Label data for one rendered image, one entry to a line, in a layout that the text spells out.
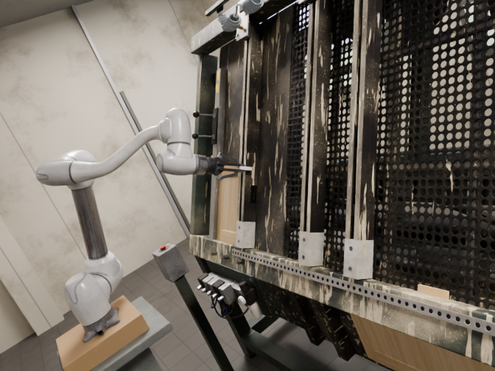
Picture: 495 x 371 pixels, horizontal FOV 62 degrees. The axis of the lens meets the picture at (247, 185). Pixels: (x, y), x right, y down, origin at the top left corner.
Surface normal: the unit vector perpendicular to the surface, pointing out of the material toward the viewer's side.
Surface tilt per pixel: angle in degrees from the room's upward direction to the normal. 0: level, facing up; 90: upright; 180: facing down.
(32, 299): 90
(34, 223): 90
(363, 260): 90
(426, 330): 59
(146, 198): 90
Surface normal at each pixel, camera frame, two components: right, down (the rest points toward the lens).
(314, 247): 0.51, 0.00
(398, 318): -0.86, -0.05
